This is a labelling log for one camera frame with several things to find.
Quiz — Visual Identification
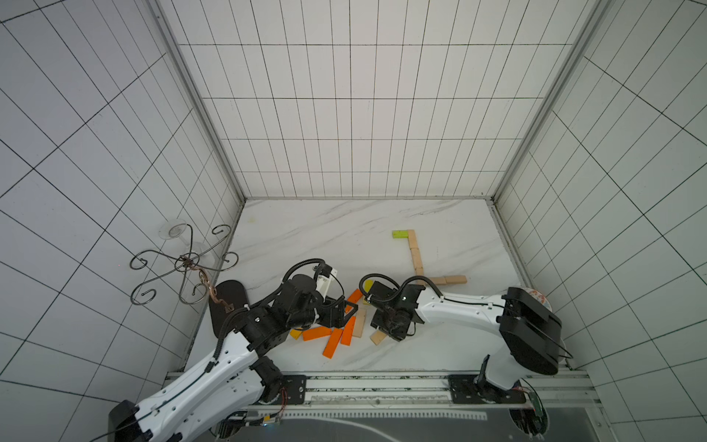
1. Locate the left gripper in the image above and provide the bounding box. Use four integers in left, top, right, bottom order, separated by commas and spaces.
288, 295, 357, 330

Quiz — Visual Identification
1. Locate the natural block diagonal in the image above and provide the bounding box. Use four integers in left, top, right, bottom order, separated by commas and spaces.
407, 230, 419, 249
370, 331, 388, 345

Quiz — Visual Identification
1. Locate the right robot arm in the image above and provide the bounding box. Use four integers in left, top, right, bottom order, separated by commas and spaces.
358, 274, 574, 403

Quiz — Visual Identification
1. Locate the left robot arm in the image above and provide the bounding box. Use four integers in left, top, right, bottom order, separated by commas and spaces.
99, 258, 358, 441

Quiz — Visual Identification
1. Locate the orange block upper diagonal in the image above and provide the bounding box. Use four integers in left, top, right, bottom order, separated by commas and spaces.
346, 289, 363, 304

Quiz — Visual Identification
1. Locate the natural block beside orange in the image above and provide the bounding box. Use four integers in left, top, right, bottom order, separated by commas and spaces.
353, 309, 367, 338

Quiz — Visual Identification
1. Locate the orange block upright middle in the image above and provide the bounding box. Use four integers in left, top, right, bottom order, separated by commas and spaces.
341, 317, 356, 346

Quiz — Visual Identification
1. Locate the long orange block bottom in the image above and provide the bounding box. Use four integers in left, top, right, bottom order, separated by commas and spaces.
322, 329, 344, 359

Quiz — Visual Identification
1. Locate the orange block lying horizontal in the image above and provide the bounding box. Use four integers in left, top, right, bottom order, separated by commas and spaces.
302, 327, 331, 342

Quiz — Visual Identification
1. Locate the dark oval stand base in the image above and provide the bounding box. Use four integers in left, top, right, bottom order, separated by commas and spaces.
209, 280, 249, 338

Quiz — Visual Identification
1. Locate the patterned red blue plate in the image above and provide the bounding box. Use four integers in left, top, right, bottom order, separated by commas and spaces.
526, 288, 552, 311

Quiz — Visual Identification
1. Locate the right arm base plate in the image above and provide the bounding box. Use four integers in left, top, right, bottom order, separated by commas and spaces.
447, 374, 527, 405

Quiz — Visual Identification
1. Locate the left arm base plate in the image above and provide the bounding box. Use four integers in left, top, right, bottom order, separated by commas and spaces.
250, 373, 309, 405

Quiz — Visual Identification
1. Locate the ornate metal wire stand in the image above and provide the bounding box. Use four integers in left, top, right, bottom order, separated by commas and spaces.
129, 220, 232, 306

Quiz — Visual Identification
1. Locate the electronics board with wires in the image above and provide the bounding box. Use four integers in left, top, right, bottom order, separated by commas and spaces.
208, 411, 282, 440

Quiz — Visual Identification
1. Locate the right base cable bundle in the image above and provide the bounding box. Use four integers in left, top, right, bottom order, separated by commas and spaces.
510, 405, 551, 440

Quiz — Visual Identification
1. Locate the aluminium mounting rail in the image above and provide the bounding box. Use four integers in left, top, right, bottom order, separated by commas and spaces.
167, 370, 600, 430

